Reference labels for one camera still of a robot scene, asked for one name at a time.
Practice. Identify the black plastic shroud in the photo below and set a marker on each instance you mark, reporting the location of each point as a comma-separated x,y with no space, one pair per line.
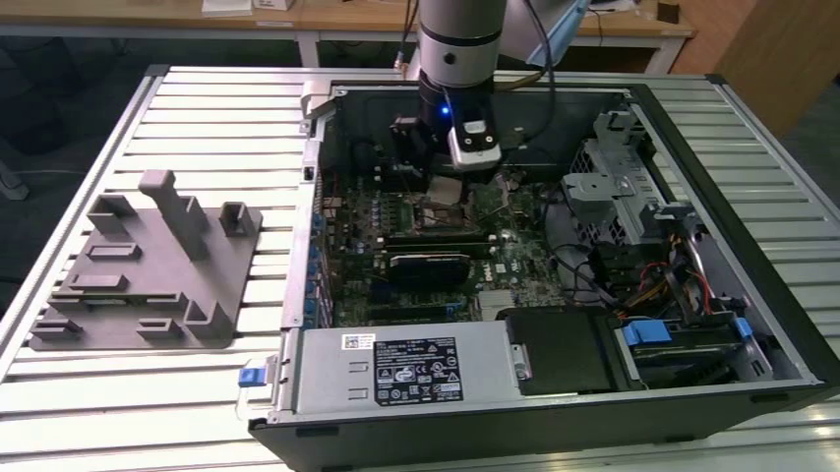
558,351

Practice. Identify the grey metal bracket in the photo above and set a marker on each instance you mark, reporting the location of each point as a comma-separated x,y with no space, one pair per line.
316,98

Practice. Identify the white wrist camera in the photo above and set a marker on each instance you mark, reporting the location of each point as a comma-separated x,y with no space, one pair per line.
476,155

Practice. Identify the silver coin battery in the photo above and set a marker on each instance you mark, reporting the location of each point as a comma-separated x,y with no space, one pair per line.
520,181

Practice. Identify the black graphics card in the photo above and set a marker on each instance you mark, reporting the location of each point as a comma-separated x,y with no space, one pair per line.
431,270

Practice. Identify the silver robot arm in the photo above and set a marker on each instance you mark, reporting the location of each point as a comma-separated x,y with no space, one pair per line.
460,39

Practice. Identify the black RAM slot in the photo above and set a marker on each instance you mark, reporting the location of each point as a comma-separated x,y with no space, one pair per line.
433,243
483,254
433,249
433,238

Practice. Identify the grey parts rack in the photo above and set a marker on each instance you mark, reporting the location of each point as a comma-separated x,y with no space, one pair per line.
165,265

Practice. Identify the green motherboard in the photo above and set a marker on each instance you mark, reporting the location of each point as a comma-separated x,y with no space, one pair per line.
532,255

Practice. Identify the silver CPU chip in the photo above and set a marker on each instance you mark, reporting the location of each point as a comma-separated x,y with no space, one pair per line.
445,191

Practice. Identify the silver power supply unit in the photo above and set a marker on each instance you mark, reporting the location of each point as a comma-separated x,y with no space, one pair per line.
328,364

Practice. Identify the white box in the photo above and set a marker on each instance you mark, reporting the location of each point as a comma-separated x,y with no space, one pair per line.
226,6
282,4

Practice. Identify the metal drive cage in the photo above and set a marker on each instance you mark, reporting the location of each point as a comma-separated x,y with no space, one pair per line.
600,189

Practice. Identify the small silver heatsink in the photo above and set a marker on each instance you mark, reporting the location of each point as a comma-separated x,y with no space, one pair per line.
496,300

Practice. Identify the blue case latch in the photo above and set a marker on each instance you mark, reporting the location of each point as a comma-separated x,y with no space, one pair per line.
250,377

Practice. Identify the green RAM stick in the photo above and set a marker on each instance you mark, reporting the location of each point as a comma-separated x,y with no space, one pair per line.
141,299

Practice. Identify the wooden cabinet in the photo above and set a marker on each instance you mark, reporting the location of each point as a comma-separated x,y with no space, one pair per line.
782,59

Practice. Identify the small brown box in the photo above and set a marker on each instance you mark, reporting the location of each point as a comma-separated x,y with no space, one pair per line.
668,14

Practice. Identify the black PC case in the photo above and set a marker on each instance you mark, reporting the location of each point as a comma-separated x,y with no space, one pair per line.
460,445

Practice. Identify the black expansion slot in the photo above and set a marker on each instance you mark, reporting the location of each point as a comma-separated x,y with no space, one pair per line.
407,312

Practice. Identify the wooden desk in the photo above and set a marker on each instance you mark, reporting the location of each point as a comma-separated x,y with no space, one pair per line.
165,22

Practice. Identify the hard disk in blue carrier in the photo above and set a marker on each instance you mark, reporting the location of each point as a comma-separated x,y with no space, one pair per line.
647,334

